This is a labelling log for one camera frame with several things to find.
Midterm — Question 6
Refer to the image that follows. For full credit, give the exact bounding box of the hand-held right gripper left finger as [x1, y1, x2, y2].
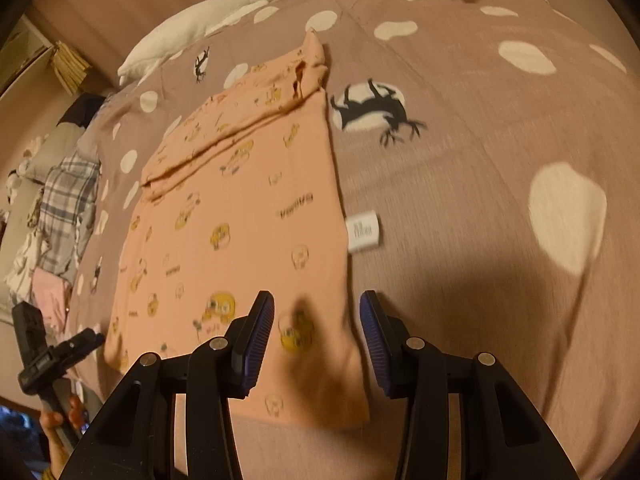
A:
[59, 290, 276, 480]

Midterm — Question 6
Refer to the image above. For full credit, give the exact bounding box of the white shelf unit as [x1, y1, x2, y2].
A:
[0, 15, 57, 103]

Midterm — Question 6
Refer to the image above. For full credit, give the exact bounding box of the blue plaid cloth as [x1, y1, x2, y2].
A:
[37, 152, 103, 281]

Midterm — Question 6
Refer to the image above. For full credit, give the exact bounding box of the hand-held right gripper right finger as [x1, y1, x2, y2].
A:
[359, 290, 582, 480]

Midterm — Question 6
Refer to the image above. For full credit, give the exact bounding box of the white goose plush toy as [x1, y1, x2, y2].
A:
[117, 0, 341, 86]

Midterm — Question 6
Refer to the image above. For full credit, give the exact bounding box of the peach printed small garment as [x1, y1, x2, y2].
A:
[102, 27, 383, 432]

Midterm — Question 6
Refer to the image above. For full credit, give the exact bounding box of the person's left hand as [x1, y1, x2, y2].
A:
[39, 394, 94, 480]

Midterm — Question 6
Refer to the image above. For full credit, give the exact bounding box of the grey green pillow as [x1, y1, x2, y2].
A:
[22, 122, 87, 183]

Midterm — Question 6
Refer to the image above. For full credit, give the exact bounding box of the mauve polka dot blanket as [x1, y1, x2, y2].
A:
[65, 0, 640, 480]

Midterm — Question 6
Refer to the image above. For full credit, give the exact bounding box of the dark cloth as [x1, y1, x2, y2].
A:
[56, 92, 120, 128]

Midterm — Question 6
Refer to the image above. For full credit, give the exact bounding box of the light pink cloth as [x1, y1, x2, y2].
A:
[31, 267, 74, 335]

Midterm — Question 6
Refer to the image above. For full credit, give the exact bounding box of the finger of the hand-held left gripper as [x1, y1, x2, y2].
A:
[56, 329, 107, 372]

